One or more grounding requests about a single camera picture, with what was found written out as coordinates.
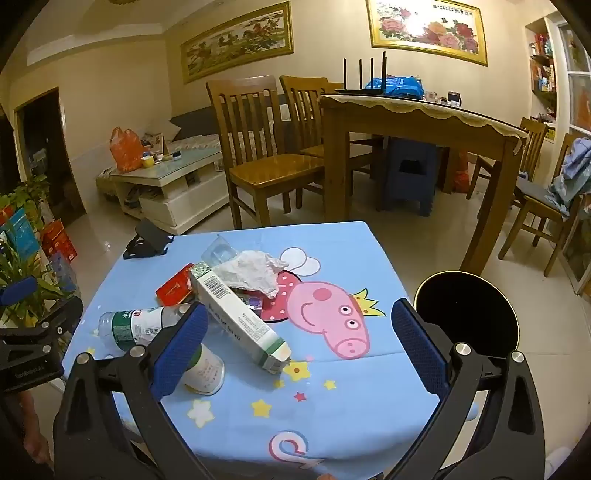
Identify framed flower painting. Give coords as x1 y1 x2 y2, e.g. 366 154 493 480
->
366 0 489 66

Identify cream lace table cover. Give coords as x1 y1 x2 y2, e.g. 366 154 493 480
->
321 93 529 139

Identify blue cartoon pig tablecloth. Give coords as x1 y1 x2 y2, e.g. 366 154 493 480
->
62 220 481 480

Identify black wifi router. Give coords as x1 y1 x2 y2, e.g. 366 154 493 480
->
335 51 389 96

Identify clear plastic water bottle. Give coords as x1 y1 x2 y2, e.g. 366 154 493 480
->
98 302 195 357

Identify light blue clothes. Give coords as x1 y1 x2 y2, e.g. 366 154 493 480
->
547 137 591 217

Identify blue plastic bag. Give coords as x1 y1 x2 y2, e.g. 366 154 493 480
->
365 76 424 97

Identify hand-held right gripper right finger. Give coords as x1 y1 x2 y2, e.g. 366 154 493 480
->
390 298 546 480

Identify blue-grey plastic stool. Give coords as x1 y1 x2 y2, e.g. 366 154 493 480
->
381 137 439 217

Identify black folding phone stand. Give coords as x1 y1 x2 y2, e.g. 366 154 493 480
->
123 218 175 260

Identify red cardboard box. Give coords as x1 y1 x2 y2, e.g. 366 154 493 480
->
41 219 78 264

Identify red plastic bag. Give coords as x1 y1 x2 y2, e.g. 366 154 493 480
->
450 154 472 193

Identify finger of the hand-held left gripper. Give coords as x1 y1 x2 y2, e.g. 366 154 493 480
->
28 296 85 343
0 276 38 306

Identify person's left hand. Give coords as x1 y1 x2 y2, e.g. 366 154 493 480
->
18 391 52 464

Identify white green carton box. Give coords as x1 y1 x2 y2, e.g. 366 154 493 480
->
188 261 293 374

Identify green potted plant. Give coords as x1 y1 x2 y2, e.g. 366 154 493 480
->
0 178 75 324

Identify grey sofa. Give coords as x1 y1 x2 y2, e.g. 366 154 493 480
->
168 95 296 153

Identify red grey-edged foil packet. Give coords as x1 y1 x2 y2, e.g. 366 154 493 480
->
233 288 265 319

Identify clear plastic cup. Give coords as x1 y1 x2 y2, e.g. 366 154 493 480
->
201 234 241 268

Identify white wall shelf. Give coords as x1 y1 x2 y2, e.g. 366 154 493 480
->
524 14 591 139

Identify wooden dining table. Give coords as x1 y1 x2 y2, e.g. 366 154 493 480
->
320 95 529 277

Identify wooden dining chair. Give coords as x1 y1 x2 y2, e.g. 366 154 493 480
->
498 134 587 278
466 117 550 208
205 76 326 230
279 75 384 208

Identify blue cardboard box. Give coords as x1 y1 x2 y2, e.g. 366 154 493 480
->
0 208 40 268

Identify red cigarette box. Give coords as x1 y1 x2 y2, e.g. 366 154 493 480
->
155 263 197 306

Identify white tissue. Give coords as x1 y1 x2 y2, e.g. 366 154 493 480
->
213 250 289 300

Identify framed horse painting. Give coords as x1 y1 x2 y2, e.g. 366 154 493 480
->
180 1 295 85

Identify orange plastic bag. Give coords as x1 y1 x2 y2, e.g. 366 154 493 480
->
109 127 145 173

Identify white glass-top coffee table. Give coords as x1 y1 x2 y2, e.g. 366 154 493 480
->
97 147 232 235

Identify black round trash bin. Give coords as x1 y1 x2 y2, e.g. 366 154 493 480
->
414 271 521 358

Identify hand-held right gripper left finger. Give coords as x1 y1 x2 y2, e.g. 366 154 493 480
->
53 301 218 480

